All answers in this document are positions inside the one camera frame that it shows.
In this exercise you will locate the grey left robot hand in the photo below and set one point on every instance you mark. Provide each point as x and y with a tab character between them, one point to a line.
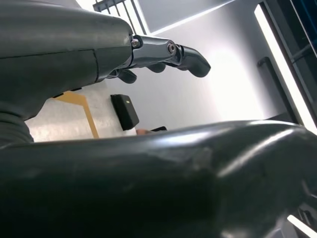
62	42

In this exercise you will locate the black zip case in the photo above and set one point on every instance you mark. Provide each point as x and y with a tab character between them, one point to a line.
124	111

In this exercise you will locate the steel workbench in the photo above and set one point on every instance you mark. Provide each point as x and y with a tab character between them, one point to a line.
62	124

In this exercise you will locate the blue metal shelf rack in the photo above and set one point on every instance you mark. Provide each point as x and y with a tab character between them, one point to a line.
307	19

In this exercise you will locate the ceiling light strip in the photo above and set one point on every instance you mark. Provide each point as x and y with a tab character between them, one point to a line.
284	65

